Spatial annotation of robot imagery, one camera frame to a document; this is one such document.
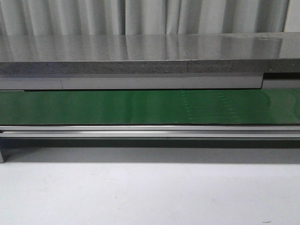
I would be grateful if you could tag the green conveyor belt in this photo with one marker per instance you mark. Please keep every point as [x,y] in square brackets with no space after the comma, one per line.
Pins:
[273,106]

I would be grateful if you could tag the white pleated curtain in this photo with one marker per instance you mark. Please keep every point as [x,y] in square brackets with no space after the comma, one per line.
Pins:
[135,17]

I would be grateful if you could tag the grey stone slab table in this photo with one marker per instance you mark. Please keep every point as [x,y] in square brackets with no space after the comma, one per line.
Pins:
[150,54]

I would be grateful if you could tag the grey conveyor back rail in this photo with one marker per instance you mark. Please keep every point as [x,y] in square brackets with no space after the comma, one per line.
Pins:
[249,80]

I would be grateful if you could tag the aluminium conveyor front rail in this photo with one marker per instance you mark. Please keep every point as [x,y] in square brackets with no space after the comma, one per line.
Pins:
[147,131]

